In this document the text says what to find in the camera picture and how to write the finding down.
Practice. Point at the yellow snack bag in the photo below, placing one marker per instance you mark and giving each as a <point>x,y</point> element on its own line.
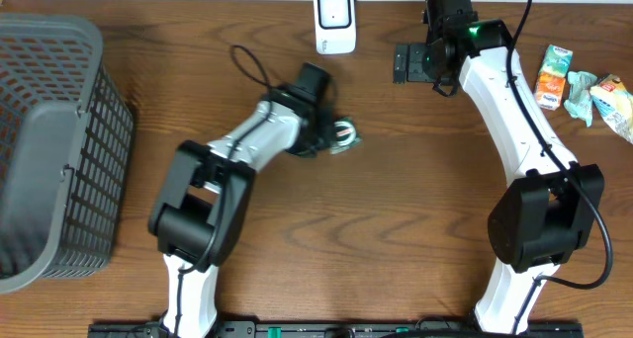
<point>614,103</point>

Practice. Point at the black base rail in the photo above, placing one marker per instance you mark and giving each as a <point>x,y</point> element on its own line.
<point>250,329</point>

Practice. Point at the teal tissue pack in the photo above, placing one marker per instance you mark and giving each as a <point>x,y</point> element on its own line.
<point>556,61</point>

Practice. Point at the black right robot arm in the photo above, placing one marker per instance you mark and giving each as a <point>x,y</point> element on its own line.
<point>550,204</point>

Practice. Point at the grey plastic mesh basket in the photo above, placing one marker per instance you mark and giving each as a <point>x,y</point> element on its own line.
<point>66,141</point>

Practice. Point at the white barcode scanner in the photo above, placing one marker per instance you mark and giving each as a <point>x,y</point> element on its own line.
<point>335,26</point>

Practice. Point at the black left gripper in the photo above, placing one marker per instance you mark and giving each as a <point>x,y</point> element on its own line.
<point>307,151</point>

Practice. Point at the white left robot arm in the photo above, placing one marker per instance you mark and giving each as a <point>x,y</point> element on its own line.
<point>200,210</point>

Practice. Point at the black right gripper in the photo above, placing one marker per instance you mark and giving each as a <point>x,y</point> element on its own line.
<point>410,70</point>

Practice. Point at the orange tissue pack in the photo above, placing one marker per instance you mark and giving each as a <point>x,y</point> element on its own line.
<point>549,91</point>

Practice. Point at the mint green wipes pack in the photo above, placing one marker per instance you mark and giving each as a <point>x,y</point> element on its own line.
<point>579,102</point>

